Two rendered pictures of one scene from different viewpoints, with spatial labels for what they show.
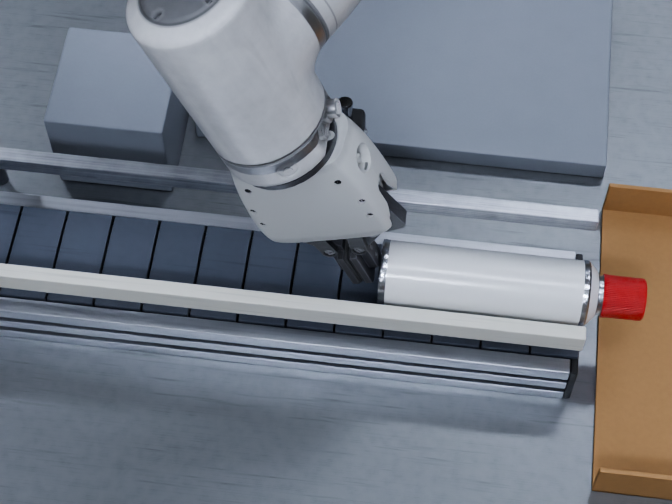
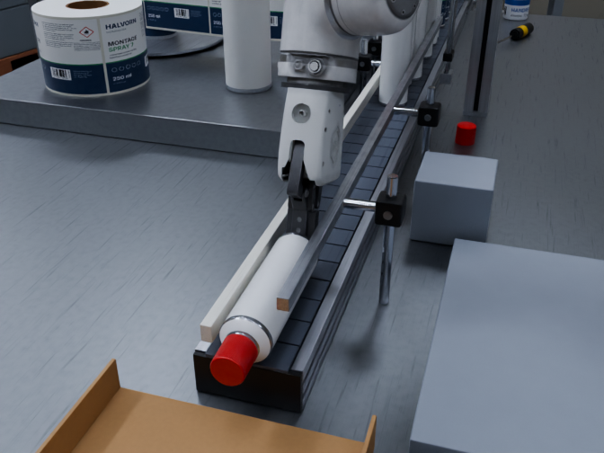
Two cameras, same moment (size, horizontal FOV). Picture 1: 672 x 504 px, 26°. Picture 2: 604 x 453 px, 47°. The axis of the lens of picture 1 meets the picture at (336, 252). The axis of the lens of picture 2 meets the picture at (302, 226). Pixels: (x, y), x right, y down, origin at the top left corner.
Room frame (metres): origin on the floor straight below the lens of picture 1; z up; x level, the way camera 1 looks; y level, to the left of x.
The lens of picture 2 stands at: (0.68, -0.68, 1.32)
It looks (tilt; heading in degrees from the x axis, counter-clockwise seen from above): 30 degrees down; 100
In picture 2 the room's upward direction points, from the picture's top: straight up
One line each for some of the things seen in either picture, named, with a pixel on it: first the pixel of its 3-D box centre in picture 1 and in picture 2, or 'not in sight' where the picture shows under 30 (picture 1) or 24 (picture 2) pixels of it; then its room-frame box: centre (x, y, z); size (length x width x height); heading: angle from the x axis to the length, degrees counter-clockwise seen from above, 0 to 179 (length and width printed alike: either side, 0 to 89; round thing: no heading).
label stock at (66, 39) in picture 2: not in sight; (93, 43); (0.05, 0.57, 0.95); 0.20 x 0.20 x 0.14
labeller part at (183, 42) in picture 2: not in sight; (158, 37); (0.06, 0.87, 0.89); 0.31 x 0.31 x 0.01
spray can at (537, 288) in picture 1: (511, 285); (266, 305); (0.55, -0.14, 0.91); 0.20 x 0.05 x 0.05; 83
